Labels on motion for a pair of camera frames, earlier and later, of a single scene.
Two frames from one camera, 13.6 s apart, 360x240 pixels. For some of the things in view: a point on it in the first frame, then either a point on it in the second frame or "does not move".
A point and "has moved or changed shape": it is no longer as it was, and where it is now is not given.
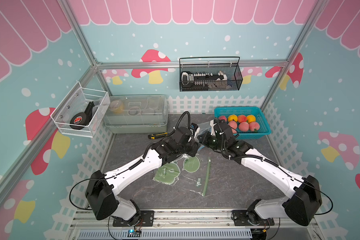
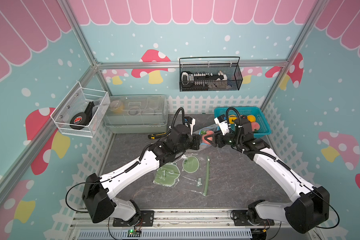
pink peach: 223,117 has moved or changed shape
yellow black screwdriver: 153,136 does not move
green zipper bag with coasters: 190,173 does not move
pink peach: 254,125 does not move
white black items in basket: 203,81 does not move
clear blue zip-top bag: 204,128 has moved or changed shape
